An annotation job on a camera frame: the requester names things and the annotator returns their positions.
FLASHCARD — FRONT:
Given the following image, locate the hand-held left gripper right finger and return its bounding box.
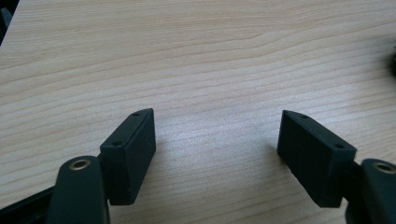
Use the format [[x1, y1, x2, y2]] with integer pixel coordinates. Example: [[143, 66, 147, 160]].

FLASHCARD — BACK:
[[276, 109, 358, 209]]

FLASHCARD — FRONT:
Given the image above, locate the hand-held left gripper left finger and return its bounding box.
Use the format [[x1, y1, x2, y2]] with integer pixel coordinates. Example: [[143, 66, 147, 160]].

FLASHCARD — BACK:
[[99, 107, 157, 206]]

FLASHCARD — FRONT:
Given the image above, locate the dark object at table edge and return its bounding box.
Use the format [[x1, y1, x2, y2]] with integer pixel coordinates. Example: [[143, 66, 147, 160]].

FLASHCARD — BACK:
[[389, 43, 396, 78]]

